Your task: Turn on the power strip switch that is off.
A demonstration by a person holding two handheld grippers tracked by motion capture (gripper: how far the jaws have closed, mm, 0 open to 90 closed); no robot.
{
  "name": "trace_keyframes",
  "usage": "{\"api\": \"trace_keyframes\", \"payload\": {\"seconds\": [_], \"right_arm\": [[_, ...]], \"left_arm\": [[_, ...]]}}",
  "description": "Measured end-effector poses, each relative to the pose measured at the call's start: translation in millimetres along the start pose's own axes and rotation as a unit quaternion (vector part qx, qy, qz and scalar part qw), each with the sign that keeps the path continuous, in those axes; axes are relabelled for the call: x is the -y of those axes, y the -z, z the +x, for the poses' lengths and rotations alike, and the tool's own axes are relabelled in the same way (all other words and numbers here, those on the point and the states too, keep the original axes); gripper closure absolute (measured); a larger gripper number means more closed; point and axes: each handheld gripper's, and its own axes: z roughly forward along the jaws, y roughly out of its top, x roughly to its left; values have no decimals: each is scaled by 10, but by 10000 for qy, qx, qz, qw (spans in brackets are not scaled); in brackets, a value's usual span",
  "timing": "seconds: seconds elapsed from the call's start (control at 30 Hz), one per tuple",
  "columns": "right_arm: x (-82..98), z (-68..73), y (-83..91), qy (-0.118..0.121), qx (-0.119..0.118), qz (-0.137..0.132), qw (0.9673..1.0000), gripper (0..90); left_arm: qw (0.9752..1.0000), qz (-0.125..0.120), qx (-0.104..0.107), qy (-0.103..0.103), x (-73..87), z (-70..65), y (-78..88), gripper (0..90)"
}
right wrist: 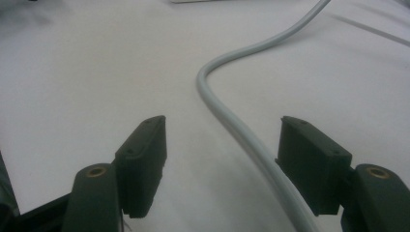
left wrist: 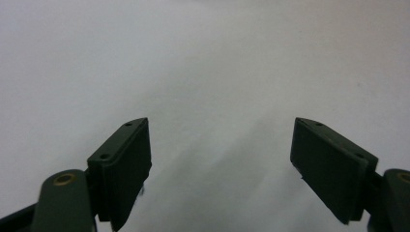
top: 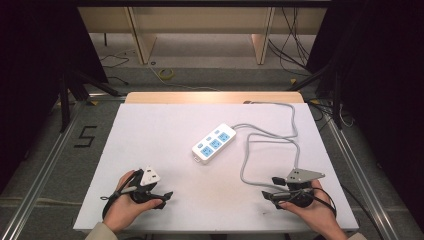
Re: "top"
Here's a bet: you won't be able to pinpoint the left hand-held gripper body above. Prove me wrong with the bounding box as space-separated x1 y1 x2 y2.
128 165 162 205

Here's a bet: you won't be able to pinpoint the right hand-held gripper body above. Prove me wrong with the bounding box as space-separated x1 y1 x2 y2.
279 168 326 208

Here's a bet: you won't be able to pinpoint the grey power strip cable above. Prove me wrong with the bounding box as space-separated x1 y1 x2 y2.
231 100 301 194

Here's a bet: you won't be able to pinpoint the person's left hand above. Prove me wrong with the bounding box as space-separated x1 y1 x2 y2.
103 170 164 234

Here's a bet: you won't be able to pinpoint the person's right hand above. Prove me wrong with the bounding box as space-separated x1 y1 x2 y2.
277 179 348 240

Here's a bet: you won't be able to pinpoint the white foam board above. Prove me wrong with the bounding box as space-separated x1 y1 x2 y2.
72 102 360 234

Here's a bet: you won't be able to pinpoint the white power strip blue sockets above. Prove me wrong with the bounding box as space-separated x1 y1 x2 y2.
191 122 238 165

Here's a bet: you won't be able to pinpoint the black metal stand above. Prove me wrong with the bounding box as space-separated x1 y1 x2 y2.
287 61 345 130
57 64 122 134

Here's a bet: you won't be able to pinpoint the wooden table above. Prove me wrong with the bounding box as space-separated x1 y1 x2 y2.
124 91 305 105

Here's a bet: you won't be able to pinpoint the yellow tape roll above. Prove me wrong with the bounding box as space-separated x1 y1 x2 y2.
157 67 175 81

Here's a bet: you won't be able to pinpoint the dark curtain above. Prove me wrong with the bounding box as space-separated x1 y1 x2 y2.
304 0 424 231
0 0 109 194

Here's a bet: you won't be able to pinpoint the light wooden shelf unit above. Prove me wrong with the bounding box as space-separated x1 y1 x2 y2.
77 6 328 66

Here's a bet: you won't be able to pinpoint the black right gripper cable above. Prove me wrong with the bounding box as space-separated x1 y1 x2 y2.
283 182 385 240

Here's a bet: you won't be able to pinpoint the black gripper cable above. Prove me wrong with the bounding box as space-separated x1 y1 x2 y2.
283 182 385 240
100 169 145 222

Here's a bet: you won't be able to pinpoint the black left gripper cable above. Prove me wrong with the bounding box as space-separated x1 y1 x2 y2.
100 169 145 222

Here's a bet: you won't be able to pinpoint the aluminium floor rail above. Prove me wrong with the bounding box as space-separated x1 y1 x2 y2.
0 99 86 240
323 111 403 240

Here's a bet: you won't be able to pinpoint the pale yellow floor cable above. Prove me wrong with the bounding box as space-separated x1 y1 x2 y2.
147 63 222 92

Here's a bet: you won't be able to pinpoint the thin black floor cable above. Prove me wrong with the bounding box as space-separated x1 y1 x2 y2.
99 54 131 86

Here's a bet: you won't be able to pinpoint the black floor cable bundle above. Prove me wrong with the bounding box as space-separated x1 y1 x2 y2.
267 7 317 77

